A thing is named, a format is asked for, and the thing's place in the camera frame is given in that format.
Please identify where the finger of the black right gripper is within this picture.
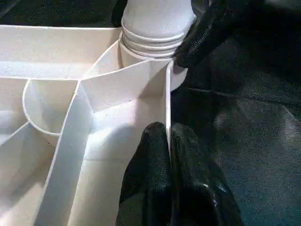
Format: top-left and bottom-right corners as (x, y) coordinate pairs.
(111, 0), (127, 28)
(174, 0), (238, 69)

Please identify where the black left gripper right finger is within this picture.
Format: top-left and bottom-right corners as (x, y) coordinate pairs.
(169, 123), (245, 226)

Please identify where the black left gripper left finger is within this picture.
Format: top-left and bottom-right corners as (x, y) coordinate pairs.
(119, 121), (172, 226)

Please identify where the white plastic table leg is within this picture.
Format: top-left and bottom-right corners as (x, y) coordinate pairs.
(119, 0), (197, 59)

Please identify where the white plastic table top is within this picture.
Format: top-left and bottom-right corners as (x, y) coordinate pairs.
(0, 23), (189, 226)

